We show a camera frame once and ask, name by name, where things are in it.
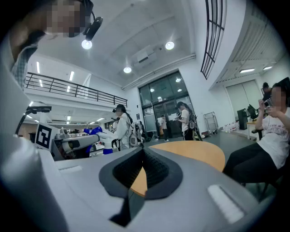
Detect person's head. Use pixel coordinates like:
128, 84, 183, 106
9, 0, 95, 62

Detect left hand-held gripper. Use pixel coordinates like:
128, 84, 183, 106
35, 122, 101, 161

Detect grey white backpack unit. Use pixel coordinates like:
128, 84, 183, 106
129, 122, 140, 147

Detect small purple white bottle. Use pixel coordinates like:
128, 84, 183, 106
83, 126, 120, 157

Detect plaid checked shirt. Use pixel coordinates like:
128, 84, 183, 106
10, 44, 39, 91

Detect round wooden table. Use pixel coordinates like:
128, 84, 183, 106
130, 140, 226, 197

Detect black balcony railing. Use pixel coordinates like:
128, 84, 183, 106
24, 72, 128, 108

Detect black head camera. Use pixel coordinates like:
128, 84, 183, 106
82, 16, 104, 42

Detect glass entrance doors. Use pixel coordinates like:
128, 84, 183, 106
138, 71, 198, 139

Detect black window grille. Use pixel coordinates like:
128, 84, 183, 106
200, 0, 227, 80

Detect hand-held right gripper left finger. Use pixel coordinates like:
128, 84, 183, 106
54, 146, 144, 232

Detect ceiling air conditioner unit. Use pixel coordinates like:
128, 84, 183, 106
132, 45, 158, 68

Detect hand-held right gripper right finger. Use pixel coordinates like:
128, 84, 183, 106
126, 146, 260, 232

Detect metal trolley cart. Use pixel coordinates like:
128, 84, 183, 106
203, 111, 219, 135

